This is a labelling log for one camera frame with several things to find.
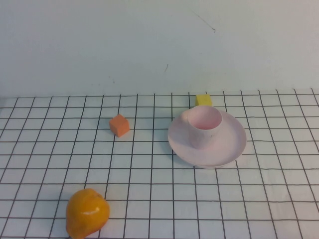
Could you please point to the pink plastic cup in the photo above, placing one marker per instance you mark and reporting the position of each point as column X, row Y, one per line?
column 203, row 134

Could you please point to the pink round plate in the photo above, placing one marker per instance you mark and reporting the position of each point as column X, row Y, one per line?
column 229, row 144

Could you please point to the orange foam cube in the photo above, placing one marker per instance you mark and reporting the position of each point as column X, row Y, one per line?
column 119, row 125

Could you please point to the yellow foam cube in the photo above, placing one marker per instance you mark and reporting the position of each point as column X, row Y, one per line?
column 204, row 100

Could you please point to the orange pear-shaped toy fruit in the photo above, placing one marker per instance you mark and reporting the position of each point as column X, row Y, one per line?
column 87, row 214

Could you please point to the white black-grid tablecloth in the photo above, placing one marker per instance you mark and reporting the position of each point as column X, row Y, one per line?
column 274, row 199

